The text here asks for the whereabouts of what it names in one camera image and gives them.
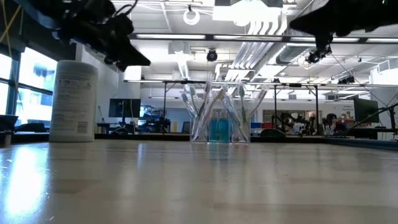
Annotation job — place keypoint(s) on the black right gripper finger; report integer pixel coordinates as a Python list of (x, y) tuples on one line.
[(322, 42), (311, 20)]

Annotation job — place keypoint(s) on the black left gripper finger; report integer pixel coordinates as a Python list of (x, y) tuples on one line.
[(130, 56), (119, 65)]

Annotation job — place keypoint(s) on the orange white toothbrush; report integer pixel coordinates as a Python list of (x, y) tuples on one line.
[(257, 101)]

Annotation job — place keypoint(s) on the blue mouthwash bottle white cap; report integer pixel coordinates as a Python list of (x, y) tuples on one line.
[(214, 130), (224, 130)]

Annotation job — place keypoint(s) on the blue toothbrush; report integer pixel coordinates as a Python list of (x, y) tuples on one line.
[(234, 115)]

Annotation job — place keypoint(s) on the black computer monitor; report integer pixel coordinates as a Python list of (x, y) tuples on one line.
[(366, 110), (124, 108)]

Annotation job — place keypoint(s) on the white wipes canister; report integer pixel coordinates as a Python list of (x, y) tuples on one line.
[(74, 102)]

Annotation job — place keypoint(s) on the person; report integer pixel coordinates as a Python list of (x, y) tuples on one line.
[(332, 123)]

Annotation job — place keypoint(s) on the overhead light bar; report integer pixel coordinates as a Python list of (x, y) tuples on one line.
[(217, 37)]

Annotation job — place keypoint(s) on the black office chair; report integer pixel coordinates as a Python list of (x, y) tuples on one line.
[(272, 133)]

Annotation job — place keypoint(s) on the blue storage bin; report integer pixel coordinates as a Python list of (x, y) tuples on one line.
[(255, 125)]

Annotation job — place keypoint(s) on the clear acrylic organizer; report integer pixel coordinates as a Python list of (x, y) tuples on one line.
[(220, 138)]

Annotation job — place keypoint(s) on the black ceiling camera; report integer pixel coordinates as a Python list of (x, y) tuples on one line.
[(315, 56), (212, 55)]

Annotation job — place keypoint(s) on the silver ventilation duct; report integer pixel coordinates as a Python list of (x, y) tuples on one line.
[(289, 53)]

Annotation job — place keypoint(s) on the black bracket on post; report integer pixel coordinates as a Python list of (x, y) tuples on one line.
[(7, 123)]

